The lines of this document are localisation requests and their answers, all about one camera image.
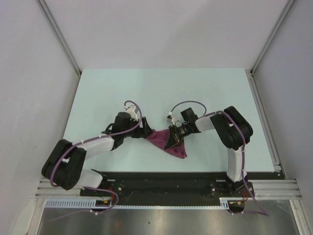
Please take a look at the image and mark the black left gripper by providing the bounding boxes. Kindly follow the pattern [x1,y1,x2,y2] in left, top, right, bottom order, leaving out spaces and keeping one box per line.
[122,117,153,138]

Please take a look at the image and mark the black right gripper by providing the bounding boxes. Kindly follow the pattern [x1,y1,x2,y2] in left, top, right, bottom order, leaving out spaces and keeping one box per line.
[165,123,191,151]

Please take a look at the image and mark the purple cloth napkin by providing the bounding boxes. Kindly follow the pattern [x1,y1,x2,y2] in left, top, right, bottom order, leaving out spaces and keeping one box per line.
[146,129,187,159]

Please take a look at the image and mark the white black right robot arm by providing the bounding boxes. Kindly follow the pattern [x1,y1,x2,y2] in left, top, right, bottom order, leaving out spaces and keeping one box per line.
[164,106,253,196]

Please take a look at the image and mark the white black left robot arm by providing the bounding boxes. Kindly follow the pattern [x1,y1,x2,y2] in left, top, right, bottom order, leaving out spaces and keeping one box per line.
[41,112,153,196]

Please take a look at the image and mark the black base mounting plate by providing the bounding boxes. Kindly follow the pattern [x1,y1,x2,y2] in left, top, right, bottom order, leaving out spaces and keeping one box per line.
[80,172,285,206]

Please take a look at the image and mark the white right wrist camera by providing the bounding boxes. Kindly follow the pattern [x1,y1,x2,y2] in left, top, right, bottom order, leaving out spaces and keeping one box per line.
[166,111,177,125]

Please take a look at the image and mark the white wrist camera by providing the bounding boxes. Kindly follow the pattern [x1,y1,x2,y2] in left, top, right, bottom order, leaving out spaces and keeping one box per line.
[124,105,138,121]
[166,111,177,125]

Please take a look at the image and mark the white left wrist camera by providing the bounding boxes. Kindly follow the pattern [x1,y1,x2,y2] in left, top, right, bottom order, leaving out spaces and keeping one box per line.
[124,105,138,121]

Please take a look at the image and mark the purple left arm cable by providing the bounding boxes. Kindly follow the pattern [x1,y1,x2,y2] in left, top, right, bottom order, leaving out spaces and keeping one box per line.
[46,99,143,222]

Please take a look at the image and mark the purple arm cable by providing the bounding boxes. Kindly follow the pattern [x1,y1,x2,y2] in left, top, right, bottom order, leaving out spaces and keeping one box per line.
[169,99,269,216]
[46,99,143,222]

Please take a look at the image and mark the aluminium side rail right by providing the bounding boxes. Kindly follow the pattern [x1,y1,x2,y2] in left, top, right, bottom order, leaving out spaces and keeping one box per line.
[246,70,283,172]

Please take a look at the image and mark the light blue cable duct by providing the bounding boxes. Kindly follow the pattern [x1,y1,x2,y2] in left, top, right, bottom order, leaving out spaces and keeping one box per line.
[45,198,229,210]

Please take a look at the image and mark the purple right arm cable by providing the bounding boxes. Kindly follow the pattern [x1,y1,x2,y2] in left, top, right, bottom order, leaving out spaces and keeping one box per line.
[169,99,269,216]

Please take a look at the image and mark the aluminium frame post left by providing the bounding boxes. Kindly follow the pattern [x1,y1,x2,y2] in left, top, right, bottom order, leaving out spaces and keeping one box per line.
[36,0,82,78]

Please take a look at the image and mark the aluminium frame post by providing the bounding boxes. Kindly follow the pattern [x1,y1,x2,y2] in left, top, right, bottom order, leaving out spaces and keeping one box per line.
[36,0,82,78]
[249,0,297,75]

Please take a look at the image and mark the aluminium frame post right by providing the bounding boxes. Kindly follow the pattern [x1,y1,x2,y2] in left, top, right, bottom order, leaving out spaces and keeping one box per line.
[249,0,297,75]

